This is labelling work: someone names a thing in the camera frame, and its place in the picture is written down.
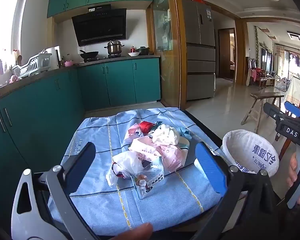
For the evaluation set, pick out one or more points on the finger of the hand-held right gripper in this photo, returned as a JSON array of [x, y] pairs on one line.
[[271, 110], [293, 110]]

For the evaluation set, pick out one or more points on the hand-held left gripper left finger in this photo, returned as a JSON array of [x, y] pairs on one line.
[[80, 167]]

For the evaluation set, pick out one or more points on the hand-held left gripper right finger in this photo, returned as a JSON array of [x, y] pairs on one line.
[[211, 170]]

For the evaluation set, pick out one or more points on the white lined waste bin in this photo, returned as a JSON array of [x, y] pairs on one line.
[[252, 150]]

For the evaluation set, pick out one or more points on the pink printed plastic wrapper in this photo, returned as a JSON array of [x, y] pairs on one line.
[[170, 157]]

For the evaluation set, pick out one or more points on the white plastic bag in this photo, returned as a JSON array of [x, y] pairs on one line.
[[127, 162]]

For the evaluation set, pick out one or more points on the white tissue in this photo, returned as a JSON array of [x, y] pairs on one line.
[[165, 135]]

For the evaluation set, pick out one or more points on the clear printed packet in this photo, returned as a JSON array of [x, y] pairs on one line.
[[145, 185]]

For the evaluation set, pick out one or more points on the red wrapper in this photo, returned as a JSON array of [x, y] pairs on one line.
[[145, 126]]

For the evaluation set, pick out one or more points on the person's right hand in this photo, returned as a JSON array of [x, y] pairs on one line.
[[292, 170]]

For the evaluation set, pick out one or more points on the person's left hand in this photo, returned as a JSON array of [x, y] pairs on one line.
[[135, 232]]

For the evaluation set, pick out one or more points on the wooden bench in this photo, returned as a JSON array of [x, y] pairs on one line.
[[265, 96]]

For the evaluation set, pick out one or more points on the cloth covered dining table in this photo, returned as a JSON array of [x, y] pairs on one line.
[[296, 90]]

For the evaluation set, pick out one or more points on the white play fence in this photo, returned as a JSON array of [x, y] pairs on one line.
[[282, 83]]

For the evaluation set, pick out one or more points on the chair with pink clothes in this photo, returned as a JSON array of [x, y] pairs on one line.
[[253, 73]]

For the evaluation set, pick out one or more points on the blue checked tablecloth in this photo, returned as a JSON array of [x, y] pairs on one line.
[[95, 205]]

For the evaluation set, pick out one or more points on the teal base cabinets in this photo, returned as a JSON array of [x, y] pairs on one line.
[[40, 120]]

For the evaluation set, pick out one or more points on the green vine garland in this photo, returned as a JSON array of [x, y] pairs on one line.
[[257, 45]]

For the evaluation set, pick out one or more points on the wooden room door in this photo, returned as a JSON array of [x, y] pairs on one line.
[[223, 55]]

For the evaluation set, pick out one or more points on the ceiling air vent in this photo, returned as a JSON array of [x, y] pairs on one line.
[[295, 36]]

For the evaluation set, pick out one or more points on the grey refrigerator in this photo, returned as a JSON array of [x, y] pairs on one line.
[[200, 55]]

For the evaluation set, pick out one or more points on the pink bowl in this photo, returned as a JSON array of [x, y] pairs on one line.
[[69, 63]]

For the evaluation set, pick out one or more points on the black gas hob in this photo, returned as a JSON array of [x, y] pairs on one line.
[[102, 58]]

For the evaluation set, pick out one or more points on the white dish rack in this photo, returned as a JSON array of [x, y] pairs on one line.
[[32, 66]]

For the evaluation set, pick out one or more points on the white countertop appliance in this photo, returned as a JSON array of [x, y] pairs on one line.
[[54, 57]]

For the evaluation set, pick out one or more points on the black wok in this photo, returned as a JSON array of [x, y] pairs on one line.
[[89, 54]]

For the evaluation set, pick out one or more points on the wood framed glass door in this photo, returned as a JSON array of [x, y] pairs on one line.
[[165, 55]]

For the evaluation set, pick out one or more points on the steel cooking pot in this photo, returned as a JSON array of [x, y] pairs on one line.
[[114, 48]]

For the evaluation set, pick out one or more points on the white bowl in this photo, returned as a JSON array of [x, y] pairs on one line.
[[133, 54]]

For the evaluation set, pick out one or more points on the pink thermos bottle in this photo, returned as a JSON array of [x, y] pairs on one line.
[[0, 67]]

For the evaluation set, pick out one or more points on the dark green pot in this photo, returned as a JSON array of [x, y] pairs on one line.
[[143, 50]]

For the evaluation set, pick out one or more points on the black range hood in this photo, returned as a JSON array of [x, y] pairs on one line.
[[100, 27]]

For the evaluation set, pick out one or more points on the kitchen window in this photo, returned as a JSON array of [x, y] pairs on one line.
[[2, 25]]

